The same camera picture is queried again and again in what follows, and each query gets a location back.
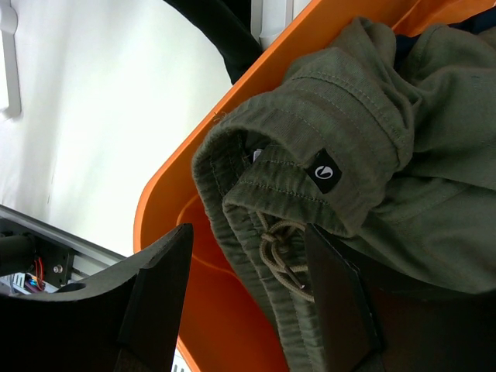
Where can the aluminium mounting rail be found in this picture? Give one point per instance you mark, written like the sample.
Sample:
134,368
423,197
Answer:
89,258

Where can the orange plastic basket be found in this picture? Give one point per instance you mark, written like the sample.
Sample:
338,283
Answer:
222,328

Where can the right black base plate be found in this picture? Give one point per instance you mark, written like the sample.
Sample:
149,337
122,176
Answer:
54,266

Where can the white clothes rack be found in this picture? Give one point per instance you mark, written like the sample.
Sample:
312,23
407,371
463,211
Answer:
268,20

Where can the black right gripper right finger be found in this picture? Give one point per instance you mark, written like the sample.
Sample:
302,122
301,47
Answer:
373,318

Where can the navy blue shorts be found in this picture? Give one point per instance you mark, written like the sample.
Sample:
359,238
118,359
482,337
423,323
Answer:
447,39

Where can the black shorts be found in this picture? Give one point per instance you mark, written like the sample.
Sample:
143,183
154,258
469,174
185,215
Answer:
226,24

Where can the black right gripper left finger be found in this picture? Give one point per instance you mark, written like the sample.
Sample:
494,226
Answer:
124,318

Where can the olive green shorts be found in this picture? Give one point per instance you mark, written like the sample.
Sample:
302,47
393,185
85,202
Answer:
400,166

